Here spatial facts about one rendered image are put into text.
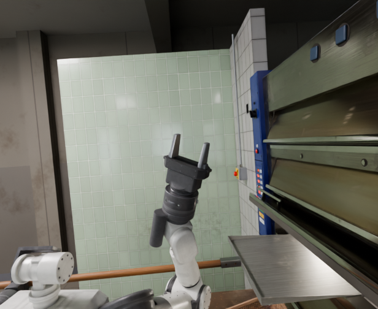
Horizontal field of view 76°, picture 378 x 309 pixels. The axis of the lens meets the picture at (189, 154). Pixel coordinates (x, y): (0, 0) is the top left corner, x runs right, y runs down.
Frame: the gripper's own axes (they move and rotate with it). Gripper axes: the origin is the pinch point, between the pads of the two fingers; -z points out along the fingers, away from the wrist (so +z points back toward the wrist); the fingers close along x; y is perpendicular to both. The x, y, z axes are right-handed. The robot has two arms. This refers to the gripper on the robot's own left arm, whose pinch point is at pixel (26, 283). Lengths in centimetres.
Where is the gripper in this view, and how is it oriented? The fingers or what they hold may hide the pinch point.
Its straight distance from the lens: 137.3
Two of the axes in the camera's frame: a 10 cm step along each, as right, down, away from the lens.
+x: 0.8, 10.0, 0.4
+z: 0.4, 0.4, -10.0
